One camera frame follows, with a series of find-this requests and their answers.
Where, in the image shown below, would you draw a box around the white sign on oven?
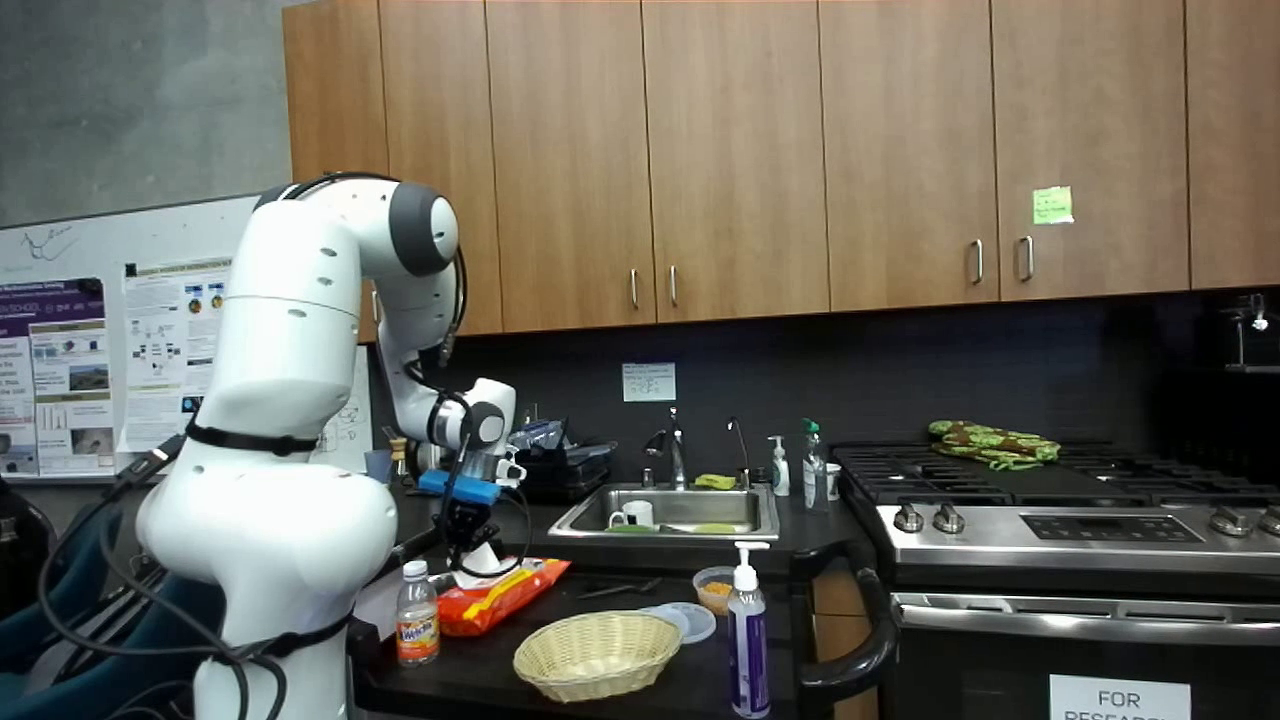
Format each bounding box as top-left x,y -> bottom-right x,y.
1048,670 -> 1190,720

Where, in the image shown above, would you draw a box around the white wall outlet plate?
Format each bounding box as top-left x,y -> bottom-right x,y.
621,360 -> 674,404

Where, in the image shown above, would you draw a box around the stainless steel sink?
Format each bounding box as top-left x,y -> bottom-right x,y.
550,485 -> 781,545

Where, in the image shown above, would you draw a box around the orange wipes packet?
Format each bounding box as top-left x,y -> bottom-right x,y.
435,554 -> 567,635

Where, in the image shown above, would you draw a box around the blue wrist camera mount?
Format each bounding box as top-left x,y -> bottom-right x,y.
414,466 -> 499,508

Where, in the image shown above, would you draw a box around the wall posters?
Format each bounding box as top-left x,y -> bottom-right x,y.
0,192 -> 376,481

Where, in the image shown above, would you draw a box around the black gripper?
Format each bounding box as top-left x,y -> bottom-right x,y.
439,499 -> 497,559

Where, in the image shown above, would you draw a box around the small clear plastic container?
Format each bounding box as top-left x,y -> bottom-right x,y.
691,562 -> 731,616

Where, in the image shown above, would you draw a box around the green sticky note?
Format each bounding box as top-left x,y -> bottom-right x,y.
1029,182 -> 1075,226

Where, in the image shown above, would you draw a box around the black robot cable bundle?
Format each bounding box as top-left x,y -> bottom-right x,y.
31,435 -> 293,720

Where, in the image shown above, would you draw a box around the chrome sink faucet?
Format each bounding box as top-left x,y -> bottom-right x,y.
645,404 -> 688,493

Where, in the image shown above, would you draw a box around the woven wicker basket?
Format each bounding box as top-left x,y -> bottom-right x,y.
510,612 -> 680,703

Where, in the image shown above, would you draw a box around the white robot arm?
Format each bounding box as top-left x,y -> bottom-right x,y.
135,174 -> 514,720

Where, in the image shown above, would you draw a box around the stainless steel gas stove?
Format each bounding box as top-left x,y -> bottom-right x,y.
828,440 -> 1280,720

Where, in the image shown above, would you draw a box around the purple hand soap pump bottle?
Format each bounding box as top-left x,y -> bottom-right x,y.
729,545 -> 773,720

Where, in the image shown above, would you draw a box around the green cap spray bottle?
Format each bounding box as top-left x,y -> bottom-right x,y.
798,419 -> 825,508

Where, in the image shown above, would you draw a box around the white soap dispenser bottle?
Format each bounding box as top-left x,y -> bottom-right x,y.
767,435 -> 791,497

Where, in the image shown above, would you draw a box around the clear bottle orange label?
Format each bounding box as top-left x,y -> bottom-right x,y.
394,559 -> 439,669

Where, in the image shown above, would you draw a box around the wooden upper cabinets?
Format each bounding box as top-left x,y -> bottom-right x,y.
284,0 -> 1280,331

